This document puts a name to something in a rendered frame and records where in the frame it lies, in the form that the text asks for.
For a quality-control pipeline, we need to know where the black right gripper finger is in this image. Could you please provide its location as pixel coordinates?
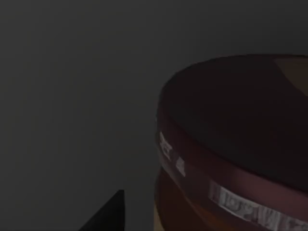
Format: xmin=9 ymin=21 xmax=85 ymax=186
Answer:
xmin=78 ymin=189 xmax=126 ymax=231

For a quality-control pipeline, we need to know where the dark red can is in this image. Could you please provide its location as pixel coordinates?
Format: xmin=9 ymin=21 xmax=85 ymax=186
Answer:
xmin=154 ymin=54 xmax=308 ymax=231

